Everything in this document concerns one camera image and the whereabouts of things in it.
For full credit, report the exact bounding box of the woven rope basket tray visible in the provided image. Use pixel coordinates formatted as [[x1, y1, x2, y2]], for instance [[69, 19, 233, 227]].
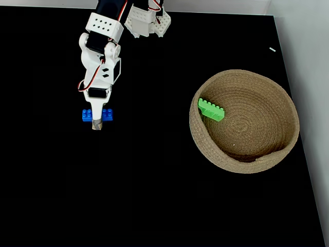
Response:
[[189, 69, 301, 174]]

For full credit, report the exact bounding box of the blue lego block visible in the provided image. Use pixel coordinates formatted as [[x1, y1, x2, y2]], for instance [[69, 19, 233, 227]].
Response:
[[82, 108, 114, 122]]

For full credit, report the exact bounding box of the red white servo cable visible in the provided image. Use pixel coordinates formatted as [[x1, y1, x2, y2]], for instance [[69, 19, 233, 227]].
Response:
[[77, 58, 106, 93]]

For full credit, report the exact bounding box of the green lego block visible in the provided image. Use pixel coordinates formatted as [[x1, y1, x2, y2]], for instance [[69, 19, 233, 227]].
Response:
[[197, 97, 226, 123]]

